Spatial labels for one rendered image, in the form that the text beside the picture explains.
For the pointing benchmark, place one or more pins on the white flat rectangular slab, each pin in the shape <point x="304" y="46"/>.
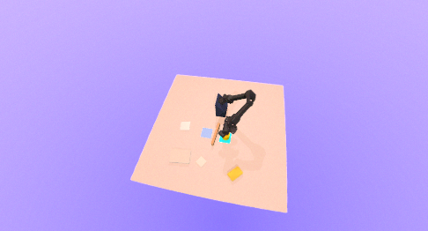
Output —
<point x="200" y="161"/>

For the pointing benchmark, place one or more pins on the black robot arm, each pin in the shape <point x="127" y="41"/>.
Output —
<point x="250" y="95"/>

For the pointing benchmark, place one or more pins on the white flat square pad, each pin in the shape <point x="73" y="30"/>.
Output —
<point x="185" y="126"/>

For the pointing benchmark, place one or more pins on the yellow rectangular block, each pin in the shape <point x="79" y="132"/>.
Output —
<point x="235" y="173"/>

